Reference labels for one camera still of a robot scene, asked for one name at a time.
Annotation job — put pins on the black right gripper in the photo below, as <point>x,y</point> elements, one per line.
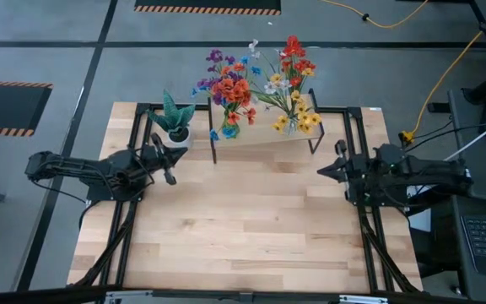
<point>354,177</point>

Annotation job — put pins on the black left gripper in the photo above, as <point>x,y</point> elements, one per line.
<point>156,158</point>

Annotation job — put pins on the blue artificial flower bunch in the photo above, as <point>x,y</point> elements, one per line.
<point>214,135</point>

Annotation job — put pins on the green glass vase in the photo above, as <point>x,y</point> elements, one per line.
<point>230,128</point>

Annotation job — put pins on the yellow artificial flower bunch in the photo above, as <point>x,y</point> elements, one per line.
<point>304,118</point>

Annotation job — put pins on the clear glass vase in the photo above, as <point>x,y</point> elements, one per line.
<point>291,128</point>

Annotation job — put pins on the orange artificial flower bunch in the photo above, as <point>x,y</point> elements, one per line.
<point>232,88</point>

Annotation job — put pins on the purple artificial flower bunch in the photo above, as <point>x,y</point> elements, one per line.
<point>215,56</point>

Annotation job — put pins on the red artificial flower bunch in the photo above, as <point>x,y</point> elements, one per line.
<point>293,46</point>

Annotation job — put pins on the white artificial flower bunch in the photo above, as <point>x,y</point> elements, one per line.
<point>253,44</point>

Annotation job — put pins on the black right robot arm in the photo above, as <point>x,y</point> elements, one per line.
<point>416,173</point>

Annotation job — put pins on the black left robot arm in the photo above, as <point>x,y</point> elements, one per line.
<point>78,166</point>

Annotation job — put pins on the snake plant in white pot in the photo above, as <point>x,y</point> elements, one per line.
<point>175,118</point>

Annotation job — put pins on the dark side desk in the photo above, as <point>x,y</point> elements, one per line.
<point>475,186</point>

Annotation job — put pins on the thin white rod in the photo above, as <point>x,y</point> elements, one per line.
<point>479,137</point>

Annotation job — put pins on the black hazard-striped floor mat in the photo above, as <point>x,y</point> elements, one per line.
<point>207,3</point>
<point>7,107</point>

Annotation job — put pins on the wooden shelf with black frame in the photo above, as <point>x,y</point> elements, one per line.
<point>264,135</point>

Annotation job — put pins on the black table edge rail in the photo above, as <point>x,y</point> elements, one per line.
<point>36,295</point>

